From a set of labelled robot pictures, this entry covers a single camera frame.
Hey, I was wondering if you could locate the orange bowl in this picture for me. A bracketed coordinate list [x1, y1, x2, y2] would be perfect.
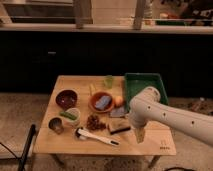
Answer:
[88, 92, 115, 113]

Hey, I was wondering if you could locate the brown board eraser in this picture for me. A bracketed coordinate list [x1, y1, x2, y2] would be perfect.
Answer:
[108, 118, 131, 135]

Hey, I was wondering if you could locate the green cucumber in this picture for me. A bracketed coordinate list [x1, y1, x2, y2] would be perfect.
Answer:
[60, 112, 77, 120]

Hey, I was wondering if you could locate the green translucent cup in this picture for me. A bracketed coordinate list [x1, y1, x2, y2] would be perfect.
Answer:
[104, 75, 114, 89]

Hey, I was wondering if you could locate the black stand pole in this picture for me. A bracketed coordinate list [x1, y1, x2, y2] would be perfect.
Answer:
[18, 124, 36, 171]

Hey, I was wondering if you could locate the yellow banana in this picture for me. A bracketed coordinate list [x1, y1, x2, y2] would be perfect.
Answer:
[89, 84, 96, 95]

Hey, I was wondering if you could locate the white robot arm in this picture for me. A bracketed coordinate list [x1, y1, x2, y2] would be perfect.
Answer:
[129, 86, 213, 147]

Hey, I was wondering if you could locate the blue sponge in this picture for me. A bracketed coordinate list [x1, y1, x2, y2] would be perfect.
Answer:
[95, 95, 111, 110]

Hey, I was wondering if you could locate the white dish brush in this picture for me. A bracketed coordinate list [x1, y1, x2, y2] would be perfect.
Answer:
[75, 128, 119, 146]

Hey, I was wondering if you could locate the wooden table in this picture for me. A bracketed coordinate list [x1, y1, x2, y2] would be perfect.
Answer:
[33, 76, 176, 158]

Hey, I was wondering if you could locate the white cup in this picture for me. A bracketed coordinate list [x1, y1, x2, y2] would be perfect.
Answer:
[65, 108, 80, 127]

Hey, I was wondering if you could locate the purple bowl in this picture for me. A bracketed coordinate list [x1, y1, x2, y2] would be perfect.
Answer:
[55, 90, 78, 110]

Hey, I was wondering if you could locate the small metal cup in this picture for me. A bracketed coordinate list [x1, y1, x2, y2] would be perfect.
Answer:
[48, 117, 64, 134]

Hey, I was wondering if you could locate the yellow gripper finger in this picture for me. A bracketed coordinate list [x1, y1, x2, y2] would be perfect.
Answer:
[134, 128, 145, 143]

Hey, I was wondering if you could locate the orange fruit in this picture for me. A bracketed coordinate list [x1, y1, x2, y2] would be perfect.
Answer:
[114, 96, 124, 107]

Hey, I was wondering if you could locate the green plastic tray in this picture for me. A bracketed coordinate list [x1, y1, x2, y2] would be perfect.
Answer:
[124, 73, 168, 110]

